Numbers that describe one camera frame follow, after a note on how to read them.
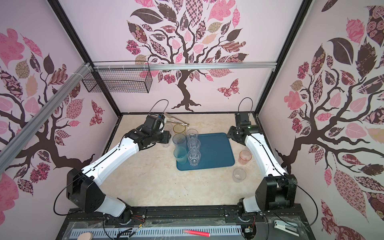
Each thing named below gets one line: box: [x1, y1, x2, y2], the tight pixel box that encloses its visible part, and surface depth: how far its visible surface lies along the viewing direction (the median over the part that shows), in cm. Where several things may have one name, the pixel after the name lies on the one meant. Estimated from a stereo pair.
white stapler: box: [273, 220, 300, 237], surface depth 70 cm
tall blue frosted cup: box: [172, 133, 187, 149], surface depth 94 cm
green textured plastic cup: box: [173, 146, 188, 165], surface depth 92 cm
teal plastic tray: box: [176, 133, 236, 171], surface depth 94 cm
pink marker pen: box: [183, 229, 211, 238], surface depth 71 cm
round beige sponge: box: [77, 232, 94, 240], surface depth 69 cm
